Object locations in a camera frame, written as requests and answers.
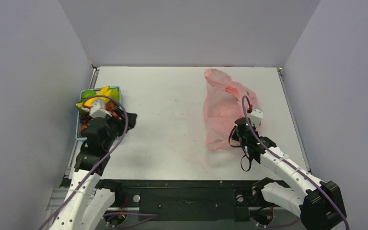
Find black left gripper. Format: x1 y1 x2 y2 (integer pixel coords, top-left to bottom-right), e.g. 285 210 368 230
102 106 135 150

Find yellow fake fruit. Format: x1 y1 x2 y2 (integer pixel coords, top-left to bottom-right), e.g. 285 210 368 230
76 86 111 108

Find dark green fake lime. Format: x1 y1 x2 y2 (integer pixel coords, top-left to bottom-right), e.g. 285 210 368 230
77 107 89 115

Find pink plastic bag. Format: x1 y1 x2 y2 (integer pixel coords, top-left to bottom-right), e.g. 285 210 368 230
203 69 259 151

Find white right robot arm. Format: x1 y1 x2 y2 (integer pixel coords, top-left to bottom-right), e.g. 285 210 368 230
230 117 349 230

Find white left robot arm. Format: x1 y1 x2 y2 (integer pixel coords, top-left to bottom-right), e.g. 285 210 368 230
50 113 138 230

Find green fake pear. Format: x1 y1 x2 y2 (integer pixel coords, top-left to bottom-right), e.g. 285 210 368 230
111 88 120 102

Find purple fake grapes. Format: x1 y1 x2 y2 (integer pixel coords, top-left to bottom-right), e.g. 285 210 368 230
79 114 91 130

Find blue plastic basket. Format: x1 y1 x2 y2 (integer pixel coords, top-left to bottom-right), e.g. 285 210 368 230
75 86 122 141

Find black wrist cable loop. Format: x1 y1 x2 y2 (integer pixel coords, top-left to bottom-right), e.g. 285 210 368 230
228 125 253 173

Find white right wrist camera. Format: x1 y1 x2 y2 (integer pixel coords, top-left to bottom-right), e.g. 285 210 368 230
248 108 263 128

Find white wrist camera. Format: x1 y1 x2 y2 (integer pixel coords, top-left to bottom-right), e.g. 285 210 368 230
248 108 263 128
89 99 111 118

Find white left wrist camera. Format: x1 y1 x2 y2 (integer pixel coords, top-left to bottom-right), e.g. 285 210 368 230
89 99 111 118

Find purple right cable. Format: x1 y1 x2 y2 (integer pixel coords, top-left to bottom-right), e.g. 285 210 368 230
241 95 350 230

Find purple cable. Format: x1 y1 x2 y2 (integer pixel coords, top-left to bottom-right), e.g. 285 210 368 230
38 95 159 230
241 95 350 230

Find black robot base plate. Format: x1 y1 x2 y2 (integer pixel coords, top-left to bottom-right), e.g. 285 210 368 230
96 179 269 222

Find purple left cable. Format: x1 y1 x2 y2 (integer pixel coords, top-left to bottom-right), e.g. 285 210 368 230
38 95 159 230

